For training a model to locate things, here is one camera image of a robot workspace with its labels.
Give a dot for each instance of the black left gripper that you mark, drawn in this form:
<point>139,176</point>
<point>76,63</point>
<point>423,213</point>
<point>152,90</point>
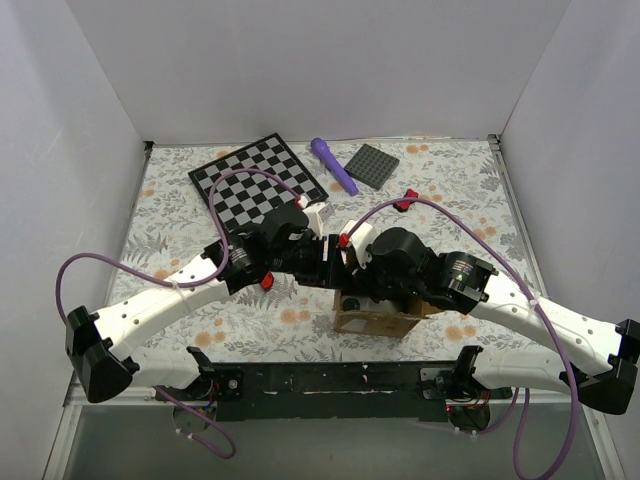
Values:
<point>333,261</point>

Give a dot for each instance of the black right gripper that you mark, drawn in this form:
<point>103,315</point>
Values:
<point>364,282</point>

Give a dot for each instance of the red black utility knife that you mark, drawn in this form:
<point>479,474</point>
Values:
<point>267,282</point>

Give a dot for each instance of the brown taped cardboard box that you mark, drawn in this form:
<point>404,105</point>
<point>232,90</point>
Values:
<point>394,319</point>

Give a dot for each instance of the red black knife cap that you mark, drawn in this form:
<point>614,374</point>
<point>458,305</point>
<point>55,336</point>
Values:
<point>404,205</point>

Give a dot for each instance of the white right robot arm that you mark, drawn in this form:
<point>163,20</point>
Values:
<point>592,360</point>

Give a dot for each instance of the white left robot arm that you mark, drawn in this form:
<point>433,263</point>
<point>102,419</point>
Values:
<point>106,347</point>

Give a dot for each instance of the black white checkerboard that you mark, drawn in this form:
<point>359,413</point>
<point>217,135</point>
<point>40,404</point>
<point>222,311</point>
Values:
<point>246,198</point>

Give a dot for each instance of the dark grey studded plate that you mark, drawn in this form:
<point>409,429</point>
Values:
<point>371,166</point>

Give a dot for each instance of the purple cylindrical handle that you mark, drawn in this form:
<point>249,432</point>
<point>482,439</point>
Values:
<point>321,149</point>

